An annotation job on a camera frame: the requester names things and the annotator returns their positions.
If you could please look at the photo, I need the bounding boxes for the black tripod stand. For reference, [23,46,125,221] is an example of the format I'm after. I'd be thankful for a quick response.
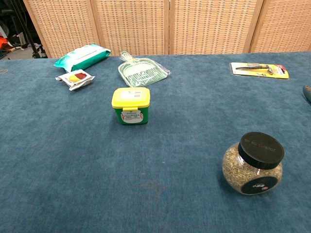
[9,0,48,59]

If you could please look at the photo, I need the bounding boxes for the woven wooden folding screen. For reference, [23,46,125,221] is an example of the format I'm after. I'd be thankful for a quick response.
[23,0,311,58]

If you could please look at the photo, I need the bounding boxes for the blue table cloth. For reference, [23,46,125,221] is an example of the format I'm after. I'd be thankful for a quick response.
[0,51,311,233]

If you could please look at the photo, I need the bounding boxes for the green dustpan in plastic bag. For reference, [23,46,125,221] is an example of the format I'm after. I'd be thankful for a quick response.
[118,50,172,88]

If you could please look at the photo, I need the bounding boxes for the round spice jar black lid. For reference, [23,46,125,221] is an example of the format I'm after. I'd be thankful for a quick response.
[222,132,285,196]

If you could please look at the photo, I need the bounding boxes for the green tub with yellow lid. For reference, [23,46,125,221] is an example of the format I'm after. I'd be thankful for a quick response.
[111,87,151,126]

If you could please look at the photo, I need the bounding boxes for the red black kitchen tongs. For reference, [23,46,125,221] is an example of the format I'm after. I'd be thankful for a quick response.
[302,84,311,105]

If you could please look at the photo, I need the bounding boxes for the razor on yellow card pack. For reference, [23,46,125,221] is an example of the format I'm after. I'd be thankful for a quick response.
[229,62,290,80]

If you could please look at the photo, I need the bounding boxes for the green white wet wipes pack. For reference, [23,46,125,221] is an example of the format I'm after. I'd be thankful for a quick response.
[53,43,112,73]

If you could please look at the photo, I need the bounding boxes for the orange item on floor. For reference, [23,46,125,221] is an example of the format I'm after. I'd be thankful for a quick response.
[0,35,12,50]

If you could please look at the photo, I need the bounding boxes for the white snack packet red yellow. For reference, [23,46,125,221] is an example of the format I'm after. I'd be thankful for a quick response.
[55,69,96,91]

